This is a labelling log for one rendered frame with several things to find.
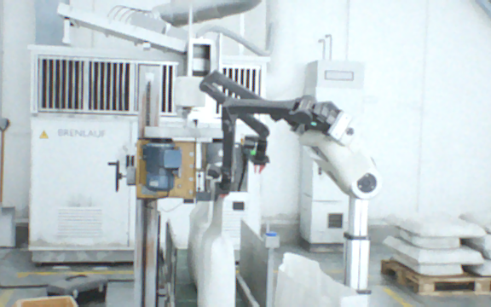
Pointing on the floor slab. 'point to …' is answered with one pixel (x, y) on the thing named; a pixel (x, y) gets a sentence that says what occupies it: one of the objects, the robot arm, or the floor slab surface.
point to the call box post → (269, 277)
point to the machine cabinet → (112, 150)
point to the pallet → (421, 285)
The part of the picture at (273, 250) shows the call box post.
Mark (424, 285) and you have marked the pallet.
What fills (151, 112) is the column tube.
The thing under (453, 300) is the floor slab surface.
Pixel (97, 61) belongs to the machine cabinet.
